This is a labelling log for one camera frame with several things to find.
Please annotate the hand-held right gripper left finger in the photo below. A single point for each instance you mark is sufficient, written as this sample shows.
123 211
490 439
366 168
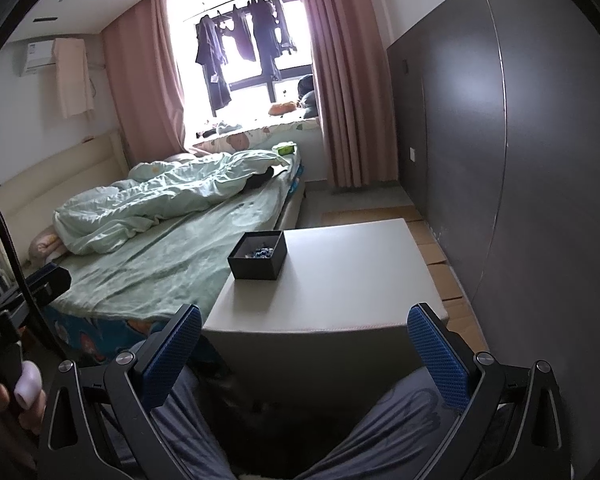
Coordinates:
172 355

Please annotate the black garment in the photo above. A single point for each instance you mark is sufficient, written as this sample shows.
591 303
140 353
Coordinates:
259 180

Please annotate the person's grey pants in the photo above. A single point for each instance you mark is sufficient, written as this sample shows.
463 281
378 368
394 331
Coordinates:
380 435

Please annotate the white air conditioner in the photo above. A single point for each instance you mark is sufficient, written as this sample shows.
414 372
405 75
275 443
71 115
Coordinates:
35 55

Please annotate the light green quilt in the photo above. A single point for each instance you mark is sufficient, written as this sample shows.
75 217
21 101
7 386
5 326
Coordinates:
155 195

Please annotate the cream hanging cloth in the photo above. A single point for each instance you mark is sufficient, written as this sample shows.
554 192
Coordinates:
74 80

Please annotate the cream padded headboard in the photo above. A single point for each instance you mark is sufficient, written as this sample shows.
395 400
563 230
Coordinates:
55 180

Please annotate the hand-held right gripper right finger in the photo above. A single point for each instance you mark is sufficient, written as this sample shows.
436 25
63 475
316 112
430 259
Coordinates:
437 360

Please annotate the green tissue pack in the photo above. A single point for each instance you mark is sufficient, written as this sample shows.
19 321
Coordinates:
284 149

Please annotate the black jewelry box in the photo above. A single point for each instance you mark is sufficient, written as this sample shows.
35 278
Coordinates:
260 269

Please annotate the orange plush toy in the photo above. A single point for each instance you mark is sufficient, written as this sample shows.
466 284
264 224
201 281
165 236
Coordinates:
283 108

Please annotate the dark hanging garment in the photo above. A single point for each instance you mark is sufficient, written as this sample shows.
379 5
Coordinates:
272 35
242 35
215 60

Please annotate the window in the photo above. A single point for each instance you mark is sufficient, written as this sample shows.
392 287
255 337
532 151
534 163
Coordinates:
245 105

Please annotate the low white table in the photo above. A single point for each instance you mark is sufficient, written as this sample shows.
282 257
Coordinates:
340 280

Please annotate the pink printed pillow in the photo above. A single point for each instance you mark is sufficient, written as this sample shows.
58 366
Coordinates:
45 245

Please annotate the pink curtain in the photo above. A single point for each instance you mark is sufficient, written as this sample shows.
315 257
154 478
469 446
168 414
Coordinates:
145 85
350 85

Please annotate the person's left hand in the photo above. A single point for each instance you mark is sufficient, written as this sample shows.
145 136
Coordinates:
30 390

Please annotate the dark grey plush toy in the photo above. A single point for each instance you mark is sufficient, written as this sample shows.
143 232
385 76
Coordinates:
307 97

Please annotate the printed window seat cushion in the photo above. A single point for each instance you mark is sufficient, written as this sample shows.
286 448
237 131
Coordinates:
260 136

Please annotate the bed with green sheet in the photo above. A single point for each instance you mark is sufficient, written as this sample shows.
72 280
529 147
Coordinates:
180 255

